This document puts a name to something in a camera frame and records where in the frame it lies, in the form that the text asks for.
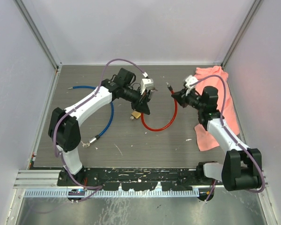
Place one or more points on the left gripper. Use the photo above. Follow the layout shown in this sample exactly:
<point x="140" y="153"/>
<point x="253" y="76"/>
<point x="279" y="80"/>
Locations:
<point x="141" y="105"/>

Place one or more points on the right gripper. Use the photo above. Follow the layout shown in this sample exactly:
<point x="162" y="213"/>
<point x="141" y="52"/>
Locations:
<point x="182" y="96"/>

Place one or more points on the red cable lock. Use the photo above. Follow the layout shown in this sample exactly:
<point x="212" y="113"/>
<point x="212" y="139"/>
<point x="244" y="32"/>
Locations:
<point x="164" y="127"/>

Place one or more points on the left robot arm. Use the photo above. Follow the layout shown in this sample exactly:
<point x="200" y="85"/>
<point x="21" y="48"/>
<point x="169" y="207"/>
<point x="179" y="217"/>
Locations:
<point x="64" y="128"/>

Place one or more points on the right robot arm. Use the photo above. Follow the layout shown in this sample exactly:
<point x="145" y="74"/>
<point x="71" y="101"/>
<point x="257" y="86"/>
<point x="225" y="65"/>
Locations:
<point x="242" y="165"/>

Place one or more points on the blue lock keys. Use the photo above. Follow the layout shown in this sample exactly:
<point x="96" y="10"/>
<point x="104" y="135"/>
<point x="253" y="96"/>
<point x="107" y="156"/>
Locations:
<point x="85" y="145"/>

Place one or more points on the brass padlock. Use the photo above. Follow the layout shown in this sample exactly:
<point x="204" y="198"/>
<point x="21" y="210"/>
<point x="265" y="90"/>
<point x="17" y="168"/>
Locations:
<point x="135" y="115"/>

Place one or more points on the pink cloth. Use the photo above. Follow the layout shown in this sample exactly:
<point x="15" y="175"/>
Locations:
<point x="205" y="141"/>

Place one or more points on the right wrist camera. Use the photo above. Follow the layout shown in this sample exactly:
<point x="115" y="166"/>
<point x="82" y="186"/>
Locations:
<point x="190" y="82"/>

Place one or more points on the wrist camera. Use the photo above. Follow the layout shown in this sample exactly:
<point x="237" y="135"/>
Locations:
<point x="147" y="84"/>
<point x="190" y="82"/>

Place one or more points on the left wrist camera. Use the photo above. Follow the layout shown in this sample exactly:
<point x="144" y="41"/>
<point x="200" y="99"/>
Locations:
<point x="147" y="84"/>

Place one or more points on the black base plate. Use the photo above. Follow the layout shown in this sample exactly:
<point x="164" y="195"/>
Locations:
<point x="141" y="179"/>

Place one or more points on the slotted cable duct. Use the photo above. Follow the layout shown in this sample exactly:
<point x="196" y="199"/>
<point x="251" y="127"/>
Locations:
<point x="79" y="193"/>

